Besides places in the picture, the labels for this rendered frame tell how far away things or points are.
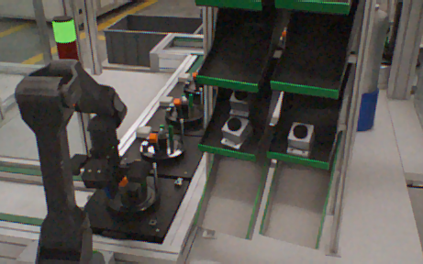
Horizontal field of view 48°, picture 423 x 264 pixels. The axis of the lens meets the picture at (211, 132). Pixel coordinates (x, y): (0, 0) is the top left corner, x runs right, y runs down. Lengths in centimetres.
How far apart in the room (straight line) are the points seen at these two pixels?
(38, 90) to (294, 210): 64
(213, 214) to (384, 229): 51
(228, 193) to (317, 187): 21
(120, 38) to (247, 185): 219
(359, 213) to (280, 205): 38
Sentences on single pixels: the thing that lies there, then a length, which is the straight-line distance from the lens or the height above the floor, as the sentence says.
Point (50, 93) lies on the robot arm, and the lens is 74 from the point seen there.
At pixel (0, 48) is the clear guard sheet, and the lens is 143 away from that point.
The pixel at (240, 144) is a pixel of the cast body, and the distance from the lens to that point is 100.
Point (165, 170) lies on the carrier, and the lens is 138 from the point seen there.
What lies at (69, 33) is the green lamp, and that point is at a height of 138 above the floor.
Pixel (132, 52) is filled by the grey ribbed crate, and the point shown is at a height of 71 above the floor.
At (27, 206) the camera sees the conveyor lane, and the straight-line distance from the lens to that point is 143.
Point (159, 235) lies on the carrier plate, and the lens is 116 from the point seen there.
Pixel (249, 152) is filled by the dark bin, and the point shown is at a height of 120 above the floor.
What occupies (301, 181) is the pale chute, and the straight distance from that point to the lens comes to 113.
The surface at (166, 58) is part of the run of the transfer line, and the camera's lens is 236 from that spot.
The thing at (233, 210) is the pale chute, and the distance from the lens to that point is 113.
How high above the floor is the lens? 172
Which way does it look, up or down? 29 degrees down
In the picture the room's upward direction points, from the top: 1 degrees counter-clockwise
